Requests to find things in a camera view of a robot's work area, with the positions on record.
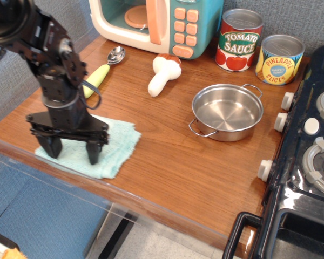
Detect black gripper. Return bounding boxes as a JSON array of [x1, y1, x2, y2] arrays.
[[26, 102, 109, 165]]

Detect light blue towel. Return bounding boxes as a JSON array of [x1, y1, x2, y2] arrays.
[[35, 115, 141, 179]]

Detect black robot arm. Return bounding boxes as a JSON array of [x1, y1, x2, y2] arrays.
[[0, 1, 109, 164]]

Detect plush mushroom toy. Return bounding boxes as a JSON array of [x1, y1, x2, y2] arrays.
[[148, 54, 182, 97]]

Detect orange fuzzy object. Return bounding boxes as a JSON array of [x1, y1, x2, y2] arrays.
[[1, 248, 27, 259]]

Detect small steel pot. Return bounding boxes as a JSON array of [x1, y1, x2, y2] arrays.
[[188, 84, 264, 142]]

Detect toy microwave teal and cream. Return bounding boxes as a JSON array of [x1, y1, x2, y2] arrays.
[[89, 0, 224, 60]]

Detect tomato sauce can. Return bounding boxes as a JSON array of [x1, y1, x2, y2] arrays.
[[215, 9, 264, 72]]

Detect pineapple slices can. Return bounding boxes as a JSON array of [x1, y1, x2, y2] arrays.
[[255, 35, 305, 86]]

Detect black toy stove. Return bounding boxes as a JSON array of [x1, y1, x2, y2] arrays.
[[222, 46, 324, 258]]

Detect spoon with green handle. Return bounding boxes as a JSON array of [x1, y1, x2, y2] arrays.
[[83, 46, 126, 98]]

